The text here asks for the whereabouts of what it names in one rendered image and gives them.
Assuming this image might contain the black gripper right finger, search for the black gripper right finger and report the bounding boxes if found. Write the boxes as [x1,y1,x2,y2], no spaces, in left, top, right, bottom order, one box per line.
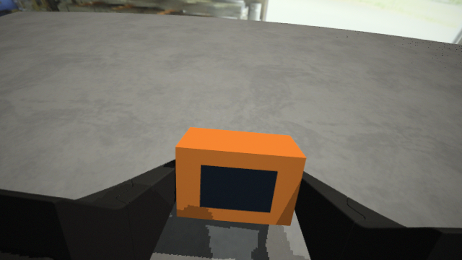
[295,171,462,260]

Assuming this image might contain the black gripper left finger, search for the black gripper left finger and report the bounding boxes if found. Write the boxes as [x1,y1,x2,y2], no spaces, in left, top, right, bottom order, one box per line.
[0,159,176,260]

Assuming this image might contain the orange block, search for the orange block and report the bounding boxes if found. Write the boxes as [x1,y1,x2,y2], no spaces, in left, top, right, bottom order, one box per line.
[175,127,307,226]

